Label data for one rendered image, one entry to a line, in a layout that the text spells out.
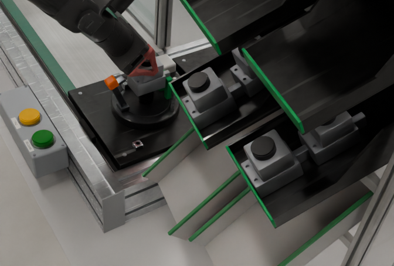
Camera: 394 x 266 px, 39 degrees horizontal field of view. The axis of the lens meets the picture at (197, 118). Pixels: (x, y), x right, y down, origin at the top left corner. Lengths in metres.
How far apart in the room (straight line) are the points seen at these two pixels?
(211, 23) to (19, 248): 0.58
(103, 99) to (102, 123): 0.07
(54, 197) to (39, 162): 0.09
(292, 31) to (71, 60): 0.80
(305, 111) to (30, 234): 0.65
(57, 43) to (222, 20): 0.78
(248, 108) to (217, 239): 0.23
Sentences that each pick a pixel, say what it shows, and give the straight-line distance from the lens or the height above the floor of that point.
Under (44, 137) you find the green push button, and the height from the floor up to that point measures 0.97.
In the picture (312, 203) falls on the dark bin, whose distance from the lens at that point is 0.69.
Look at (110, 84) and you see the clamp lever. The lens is 1.05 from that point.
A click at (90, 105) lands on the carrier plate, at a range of 1.16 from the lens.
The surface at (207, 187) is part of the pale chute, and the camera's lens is 0.91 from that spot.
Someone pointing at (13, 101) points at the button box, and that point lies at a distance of 1.20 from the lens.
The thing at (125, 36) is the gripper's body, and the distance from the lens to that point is 0.99.
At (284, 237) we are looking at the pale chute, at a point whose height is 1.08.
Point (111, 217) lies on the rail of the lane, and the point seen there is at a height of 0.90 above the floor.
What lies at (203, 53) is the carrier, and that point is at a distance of 1.31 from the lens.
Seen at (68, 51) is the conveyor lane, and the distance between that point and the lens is 1.40.
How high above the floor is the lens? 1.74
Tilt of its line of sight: 43 degrees down
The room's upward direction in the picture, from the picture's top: 6 degrees clockwise
